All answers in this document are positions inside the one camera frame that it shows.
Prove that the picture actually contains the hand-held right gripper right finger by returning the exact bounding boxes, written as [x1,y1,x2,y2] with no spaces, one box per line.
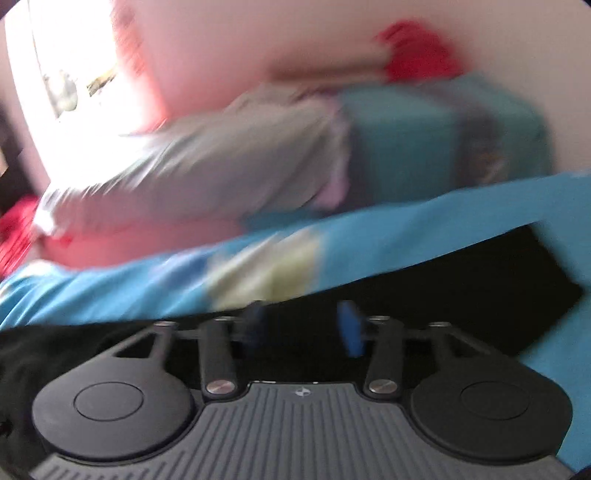
[336,301,509,400]

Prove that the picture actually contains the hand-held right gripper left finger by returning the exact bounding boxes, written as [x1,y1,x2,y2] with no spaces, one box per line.
[98,301,269,400]

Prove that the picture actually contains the black pants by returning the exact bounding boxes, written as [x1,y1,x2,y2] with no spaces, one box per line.
[0,222,585,462]

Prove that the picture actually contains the blue bed sheet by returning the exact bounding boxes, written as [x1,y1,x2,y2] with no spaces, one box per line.
[0,170,591,472]

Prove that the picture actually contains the pink bed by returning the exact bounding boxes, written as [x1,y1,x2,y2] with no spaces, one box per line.
[39,215,252,270]

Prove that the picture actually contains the grey duvet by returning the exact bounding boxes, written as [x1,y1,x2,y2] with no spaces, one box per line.
[34,84,352,237]

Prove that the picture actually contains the teal cloth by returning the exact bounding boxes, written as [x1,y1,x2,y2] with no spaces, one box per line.
[339,73,556,210]

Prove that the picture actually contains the red cloth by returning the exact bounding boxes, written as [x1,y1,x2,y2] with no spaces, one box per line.
[375,19,465,83]

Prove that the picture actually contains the bright window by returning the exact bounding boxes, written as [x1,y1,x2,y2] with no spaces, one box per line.
[27,0,155,136]

